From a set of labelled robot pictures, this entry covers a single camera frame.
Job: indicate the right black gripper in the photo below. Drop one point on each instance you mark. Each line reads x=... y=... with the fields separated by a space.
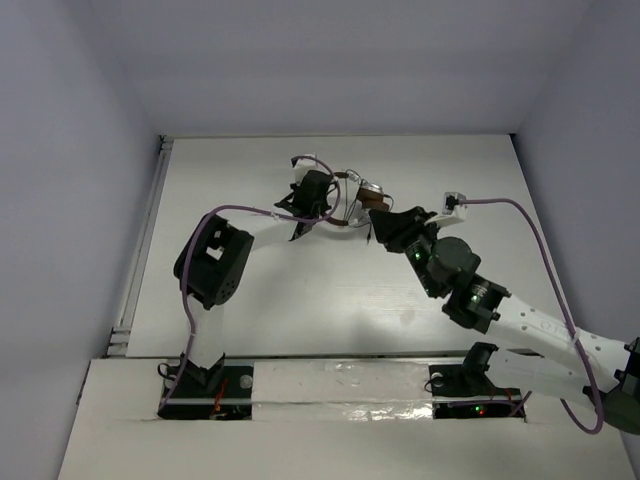
x=399 y=226

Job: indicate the brown silver headphones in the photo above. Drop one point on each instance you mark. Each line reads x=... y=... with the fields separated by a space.
x=361 y=196

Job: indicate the left side aluminium rail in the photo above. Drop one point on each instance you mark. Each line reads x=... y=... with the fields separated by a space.
x=121 y=330

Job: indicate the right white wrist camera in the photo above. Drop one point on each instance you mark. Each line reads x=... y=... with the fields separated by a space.
x=453 y=212

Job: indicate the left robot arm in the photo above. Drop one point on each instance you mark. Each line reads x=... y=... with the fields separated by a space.
x=211 y=265

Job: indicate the white foil taped panel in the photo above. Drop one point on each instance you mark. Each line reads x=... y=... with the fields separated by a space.
x=340 y=390

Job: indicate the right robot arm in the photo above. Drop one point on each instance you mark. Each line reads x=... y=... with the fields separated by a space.
x=528 y=349

